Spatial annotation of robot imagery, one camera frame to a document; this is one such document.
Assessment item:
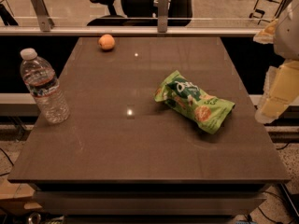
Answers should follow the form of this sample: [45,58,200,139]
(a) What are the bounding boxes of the orange fruit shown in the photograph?
[98,35,115,50]

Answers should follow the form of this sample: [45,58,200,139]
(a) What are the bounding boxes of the clear plastic water bottle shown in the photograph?
[20,48,70,124]

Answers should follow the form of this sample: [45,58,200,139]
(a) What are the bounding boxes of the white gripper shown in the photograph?
[253,0,299,124]

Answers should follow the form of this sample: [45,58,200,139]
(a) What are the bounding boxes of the left metal rail bracket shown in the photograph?
[30,0,54,32]

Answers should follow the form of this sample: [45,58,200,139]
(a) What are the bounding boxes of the green rice chip bag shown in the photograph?
[154,71,235,134]

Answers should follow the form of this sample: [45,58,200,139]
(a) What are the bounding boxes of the black office chair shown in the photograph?
[87,0,192,26]

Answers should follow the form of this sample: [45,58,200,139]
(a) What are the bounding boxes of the brown table with drawers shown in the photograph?
[9,37,288,218]

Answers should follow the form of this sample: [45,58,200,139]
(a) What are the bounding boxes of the wooden stool frame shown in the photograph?
[249,0,284,24]

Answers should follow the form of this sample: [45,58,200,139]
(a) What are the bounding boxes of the middle metal rail bracket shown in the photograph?
[157,0,168,33]

